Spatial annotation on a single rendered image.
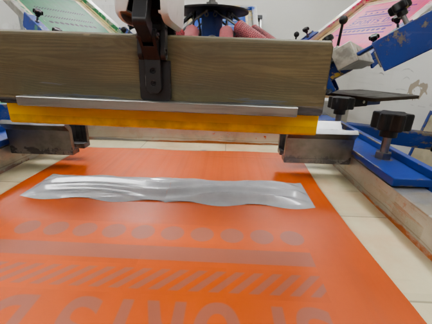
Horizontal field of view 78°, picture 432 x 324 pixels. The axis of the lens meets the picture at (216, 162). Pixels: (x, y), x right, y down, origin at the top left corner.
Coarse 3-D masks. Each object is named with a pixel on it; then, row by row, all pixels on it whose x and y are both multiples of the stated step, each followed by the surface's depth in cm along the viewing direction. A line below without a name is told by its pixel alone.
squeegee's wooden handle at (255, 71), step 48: (0, 48) 28; (48, 48) 28; (96, 48) 28; (192, 48) 27; (240, 48) 27; (288, 48) 27; (0, 96) 30; (96, 96) 29; (192, 96) 29; (240, 96) 29; (288, 96) 28
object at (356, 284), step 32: (192, 160) 46; (224, 160) 47; (256, 160) 47; (320, 192) 36; (192, 224) 28; (224, 224) 28; (256, 224) 28; (288, 224) 28; (320, 224) 28; (320, 256) 24; (352, 256) 24; (352, 288) 20; (384, 288) 21; (352, 320) 18; (384, 320) 18; (416, 320) 18
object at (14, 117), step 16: (160, 128) 31; (176, 128) 31; (192, 128) 31; (208, 128) 31; (224, 128) 31; (240, 128) 31; (256, 128) 31; (272, 128) 31; (288, 128) 31; (304, 128) 30
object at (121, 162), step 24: (48, 168) 41; (72, 168) 41; (96, 168) 42; (120, 168) 42; (144, 168) 42; (168, 168) 42; (0, 216) 29; (24, 216) 29; (48, 216) 29; (72, 216) 29; (96, 216) 29; (120, 216) 29; (144, 216) 29
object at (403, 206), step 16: (96, 128) 56; (112, 128) 56; (128, 128) 56; (144, 128) 56; (256, 144) 56; (272, 144) 56; (0, 160) 39; (16, 160) 42; (352, 160) 39; (352, 176) 38; (368, 176) 34; (368, 192) 34; (384, 192) 31; (400, 192) 28; (416, 192) 28; (384, 208) 30; (400, 208) 28; (416, 208) 26; (400, 224) 28; (416, 224) 25; (416, 240) 25
